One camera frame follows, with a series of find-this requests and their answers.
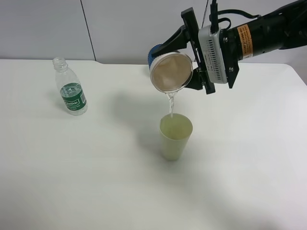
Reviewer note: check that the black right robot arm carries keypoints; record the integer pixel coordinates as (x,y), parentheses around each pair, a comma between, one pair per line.
(284,28)

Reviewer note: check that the light green plastic cup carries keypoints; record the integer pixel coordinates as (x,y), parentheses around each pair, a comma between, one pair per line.
(175,131)

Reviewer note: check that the clear bottle with green label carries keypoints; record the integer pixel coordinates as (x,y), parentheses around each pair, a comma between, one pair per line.
(69,87)

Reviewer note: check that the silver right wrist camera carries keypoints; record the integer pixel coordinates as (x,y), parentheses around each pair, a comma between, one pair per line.
(212,54)

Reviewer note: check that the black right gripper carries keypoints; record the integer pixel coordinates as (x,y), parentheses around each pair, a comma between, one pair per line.
(189,32)

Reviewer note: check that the blue sleeved cream cup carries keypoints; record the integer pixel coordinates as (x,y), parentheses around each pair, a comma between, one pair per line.
(169,72)

